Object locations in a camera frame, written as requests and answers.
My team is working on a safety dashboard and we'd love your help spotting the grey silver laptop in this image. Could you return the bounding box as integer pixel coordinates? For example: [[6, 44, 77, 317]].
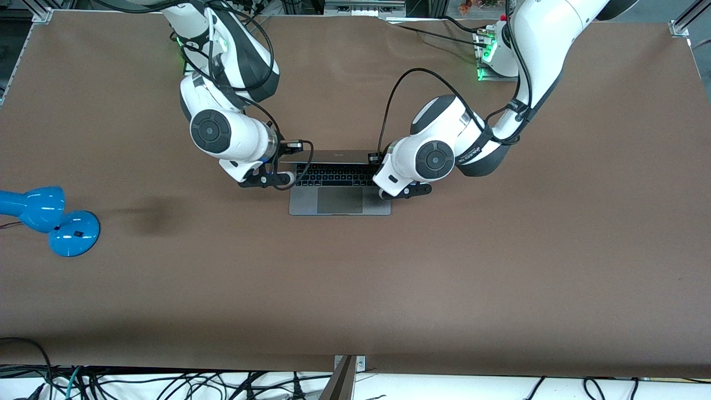
[[279, 148, 392, 217]]

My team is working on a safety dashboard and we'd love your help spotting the grey white power box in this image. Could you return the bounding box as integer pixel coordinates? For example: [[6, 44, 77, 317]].
[[324, 0, 407, 17]]

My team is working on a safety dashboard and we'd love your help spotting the blue desk lamp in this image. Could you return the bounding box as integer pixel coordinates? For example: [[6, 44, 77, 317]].
[[0, 186, 102, 258]]

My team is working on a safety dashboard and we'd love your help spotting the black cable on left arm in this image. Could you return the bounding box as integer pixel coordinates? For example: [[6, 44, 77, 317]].
[[379, 0, 535, 163]]

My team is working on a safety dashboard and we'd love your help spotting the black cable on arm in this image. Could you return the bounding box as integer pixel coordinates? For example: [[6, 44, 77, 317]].
[[379, 0, 535, 163], [92, 0, 316, 192]]

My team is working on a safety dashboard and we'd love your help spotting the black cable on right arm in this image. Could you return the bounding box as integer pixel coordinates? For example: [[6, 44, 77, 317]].
[[92, 0, 316, 192]]

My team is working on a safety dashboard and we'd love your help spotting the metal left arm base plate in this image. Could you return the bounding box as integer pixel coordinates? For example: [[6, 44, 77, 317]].
[[475, 28, 520, 83]]

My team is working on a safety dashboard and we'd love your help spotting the black cable lying on table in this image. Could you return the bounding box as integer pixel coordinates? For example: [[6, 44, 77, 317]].
[[388, 16, 489, 49]]

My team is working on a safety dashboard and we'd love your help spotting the small metal bracket plate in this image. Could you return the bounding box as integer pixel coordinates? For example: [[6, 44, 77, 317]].
[[333, 355, 367, 372]]

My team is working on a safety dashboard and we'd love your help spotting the dark camera mount bar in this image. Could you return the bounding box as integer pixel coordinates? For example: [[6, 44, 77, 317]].
[[319, 356, 357, 400]]

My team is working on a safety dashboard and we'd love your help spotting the teal cable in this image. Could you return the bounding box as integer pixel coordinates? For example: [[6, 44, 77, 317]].
[[64, 366, 85, 400]]

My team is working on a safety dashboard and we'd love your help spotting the black looped floor cable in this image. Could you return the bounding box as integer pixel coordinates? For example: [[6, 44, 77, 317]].
[[0, 337, 55, 400]]

